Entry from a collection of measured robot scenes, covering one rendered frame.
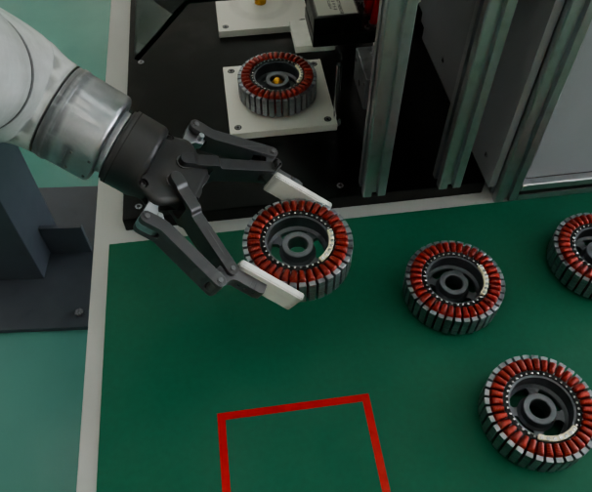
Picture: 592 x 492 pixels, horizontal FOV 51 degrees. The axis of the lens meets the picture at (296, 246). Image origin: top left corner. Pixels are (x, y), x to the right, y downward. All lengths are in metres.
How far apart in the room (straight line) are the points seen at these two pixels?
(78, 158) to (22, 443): 1.07
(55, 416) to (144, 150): 1.07
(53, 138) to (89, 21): 2.07
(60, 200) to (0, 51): 1.49
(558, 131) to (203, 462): 0.55
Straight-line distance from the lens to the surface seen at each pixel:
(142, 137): 0.58
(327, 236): 0.63
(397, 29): 0.66
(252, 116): 0.90
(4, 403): 1.63
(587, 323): 0.79
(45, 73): 0.57
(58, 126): 0.58
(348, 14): 0.84
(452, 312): 0.70
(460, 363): 0.71
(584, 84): 0.79
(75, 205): 1.90
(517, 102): 0.76
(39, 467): 1.54
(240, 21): 1.08
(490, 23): 0.68
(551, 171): 0.88
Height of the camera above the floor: 1.37
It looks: 53 degrees down
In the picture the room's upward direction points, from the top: straight up
